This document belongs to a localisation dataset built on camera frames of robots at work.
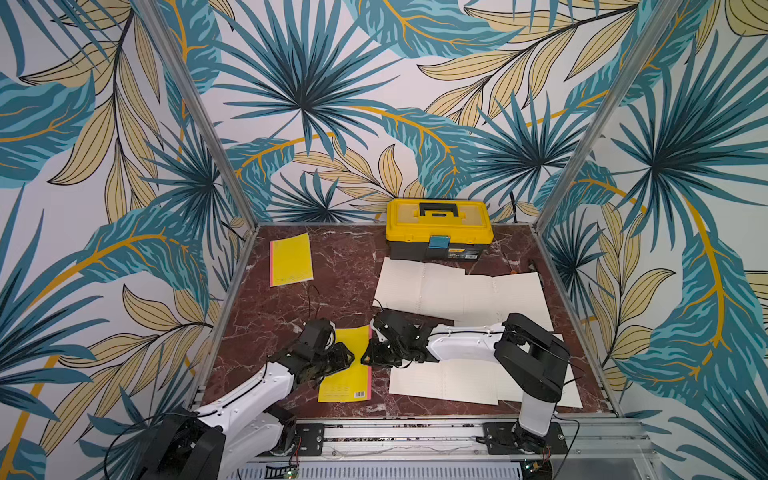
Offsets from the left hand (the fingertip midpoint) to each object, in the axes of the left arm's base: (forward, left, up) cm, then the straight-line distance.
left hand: (350, 363), depth 84 cm
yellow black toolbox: (+41, -27, +13) cm, 50 cm away
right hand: (0, -3, +1) cm, 3 cm away
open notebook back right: (+25, -56, -1) cm, 61 cm away
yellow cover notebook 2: (-5, -1, -1) cm, 5 cm away
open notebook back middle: (+27, -25, -3) cm, 36 cm away
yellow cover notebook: (+36, +25, 0) cm, 44 cm away
